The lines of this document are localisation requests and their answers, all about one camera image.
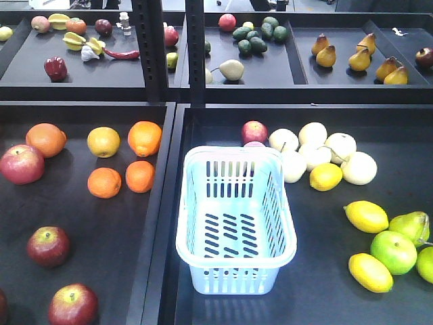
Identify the small orange right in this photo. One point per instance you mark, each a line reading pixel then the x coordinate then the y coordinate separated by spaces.
pixel 140 176

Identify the red chili pepper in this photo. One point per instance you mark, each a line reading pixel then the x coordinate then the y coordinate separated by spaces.
pixel 130 55

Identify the small orange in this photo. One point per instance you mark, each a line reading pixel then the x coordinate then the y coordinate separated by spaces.
pixel 140 176
pixel 104 182

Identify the orange with nub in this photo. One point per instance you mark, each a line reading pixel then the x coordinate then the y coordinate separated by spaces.
pixel 144 138

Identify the large orange back left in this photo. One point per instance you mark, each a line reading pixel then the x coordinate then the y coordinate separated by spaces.
pixel 46 137

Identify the small orange left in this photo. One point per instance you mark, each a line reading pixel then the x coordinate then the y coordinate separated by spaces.
pixel 104 182

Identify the yellow lemon bottom right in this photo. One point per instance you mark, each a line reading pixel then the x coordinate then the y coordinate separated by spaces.
pixel 370 273

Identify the red apple lower left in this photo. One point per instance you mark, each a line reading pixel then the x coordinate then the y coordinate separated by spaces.
pixel 49 246

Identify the red apple far left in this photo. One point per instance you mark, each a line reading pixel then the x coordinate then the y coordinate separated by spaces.
pixel 22 164

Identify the red apple behind basket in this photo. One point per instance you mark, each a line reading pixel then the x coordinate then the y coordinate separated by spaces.
pixel 254 131

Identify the black fruit display stand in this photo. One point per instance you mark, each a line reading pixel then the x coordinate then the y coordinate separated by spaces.
pixel 123 247

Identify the green apple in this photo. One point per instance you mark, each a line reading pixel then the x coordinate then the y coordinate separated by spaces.
pixel 395 251

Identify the light blue plastic basket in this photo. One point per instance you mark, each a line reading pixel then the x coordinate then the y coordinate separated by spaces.
pixel 235 229

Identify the red bell pepper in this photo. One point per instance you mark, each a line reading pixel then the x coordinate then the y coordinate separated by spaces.
pixel 56 69

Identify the yellow lemon centre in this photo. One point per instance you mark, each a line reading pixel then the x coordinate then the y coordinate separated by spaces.
pixel 325 177

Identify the green pear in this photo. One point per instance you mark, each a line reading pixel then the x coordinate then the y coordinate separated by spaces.
pixel 414 225

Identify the yellow round citrus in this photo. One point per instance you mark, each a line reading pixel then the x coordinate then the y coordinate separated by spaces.
pixel 103 142

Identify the white pear front right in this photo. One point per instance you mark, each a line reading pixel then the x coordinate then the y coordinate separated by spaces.
pixel 359 168

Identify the red apple bottom left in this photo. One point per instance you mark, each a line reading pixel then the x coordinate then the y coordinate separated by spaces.
pixel 73 304

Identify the white garlic bulb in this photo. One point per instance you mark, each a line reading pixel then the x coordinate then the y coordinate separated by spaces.
pixel 87 54

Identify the yellow lemon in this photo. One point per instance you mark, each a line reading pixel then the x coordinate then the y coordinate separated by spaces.
pixel 370 273
pixel 367 216
pixel 325 177

